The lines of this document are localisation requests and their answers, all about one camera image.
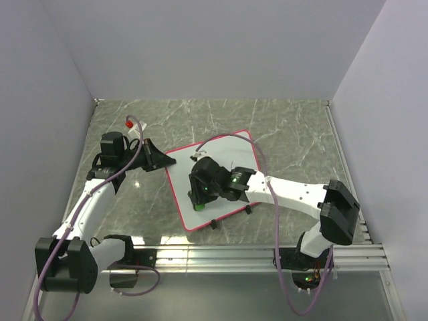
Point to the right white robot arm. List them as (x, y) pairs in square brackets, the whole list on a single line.
[(332, 205)]

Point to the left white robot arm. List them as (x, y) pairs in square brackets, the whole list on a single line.
[(65, 261)]

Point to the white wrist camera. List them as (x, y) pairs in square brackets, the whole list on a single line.
[(135, 129), (199, 154)]

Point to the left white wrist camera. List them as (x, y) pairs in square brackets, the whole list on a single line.
[(135, 129)]

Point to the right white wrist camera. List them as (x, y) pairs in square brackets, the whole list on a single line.
[(199, 154)]

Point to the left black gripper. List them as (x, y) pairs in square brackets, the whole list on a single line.
[(155, 159)]

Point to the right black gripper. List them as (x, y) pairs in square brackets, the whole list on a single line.
[(198, 196)]

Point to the left black whiteboard foot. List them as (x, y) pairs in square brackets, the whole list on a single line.
[(213, 224)]

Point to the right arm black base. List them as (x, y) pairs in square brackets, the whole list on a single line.
[(291, 259)]

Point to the aluminium mounting rail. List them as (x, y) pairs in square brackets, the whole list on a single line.
[(255, 258)]

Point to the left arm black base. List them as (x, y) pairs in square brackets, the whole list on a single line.
[(137, 257)]

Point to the green whiteboard eraser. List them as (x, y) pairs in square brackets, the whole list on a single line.
[(199, 207)]

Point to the pink-framed whiteboard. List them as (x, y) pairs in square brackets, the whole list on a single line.
[(235, 153)]

